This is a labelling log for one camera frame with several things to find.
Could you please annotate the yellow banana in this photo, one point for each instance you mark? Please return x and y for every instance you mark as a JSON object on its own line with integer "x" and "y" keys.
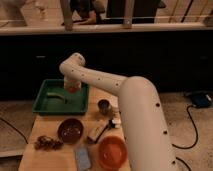
{"x": 56, "y": 95}

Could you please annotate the metal can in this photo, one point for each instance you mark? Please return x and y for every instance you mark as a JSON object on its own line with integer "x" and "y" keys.
{"x": 104, "y": 106}

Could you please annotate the green plastic tray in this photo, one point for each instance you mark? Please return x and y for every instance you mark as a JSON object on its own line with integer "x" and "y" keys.
{"x": 77, "y": 103}

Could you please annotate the wooden railing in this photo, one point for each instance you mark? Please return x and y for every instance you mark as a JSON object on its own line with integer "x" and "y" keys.
{"x": 54, "y": 17}

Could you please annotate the beige rectangular box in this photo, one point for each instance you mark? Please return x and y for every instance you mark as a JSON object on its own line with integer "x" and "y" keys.
{"x": 96, "y": 131}

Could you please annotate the dark maroon bowl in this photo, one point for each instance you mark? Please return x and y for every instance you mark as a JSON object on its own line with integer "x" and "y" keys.
{"x": 70, "y": 131}

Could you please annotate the blue sponge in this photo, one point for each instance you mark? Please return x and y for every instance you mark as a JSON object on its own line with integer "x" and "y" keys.
{"x": 82, "y": 158}

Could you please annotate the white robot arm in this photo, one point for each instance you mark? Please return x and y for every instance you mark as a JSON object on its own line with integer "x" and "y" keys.
{"x": 143, "y": 121}

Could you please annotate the red apple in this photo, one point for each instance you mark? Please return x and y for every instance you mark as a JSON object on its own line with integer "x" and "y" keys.
{"x": 72, "y": 89}

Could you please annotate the blue power adapter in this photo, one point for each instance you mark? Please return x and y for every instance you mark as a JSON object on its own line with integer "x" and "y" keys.
{"x": 201, "y": 100}

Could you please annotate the bunch of dried grapes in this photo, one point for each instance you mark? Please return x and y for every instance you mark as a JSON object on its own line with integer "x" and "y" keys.
{"x": 47, "y": 143}

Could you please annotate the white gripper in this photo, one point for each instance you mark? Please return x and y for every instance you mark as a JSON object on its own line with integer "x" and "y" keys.
{"x": 71, "y": 83}

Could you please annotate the orange bowl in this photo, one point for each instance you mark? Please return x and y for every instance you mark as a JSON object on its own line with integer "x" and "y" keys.
{"x": 112, "y": 153}

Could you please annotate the white cup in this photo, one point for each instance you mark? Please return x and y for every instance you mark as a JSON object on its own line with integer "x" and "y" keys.
{"x": 114, "y": 104}

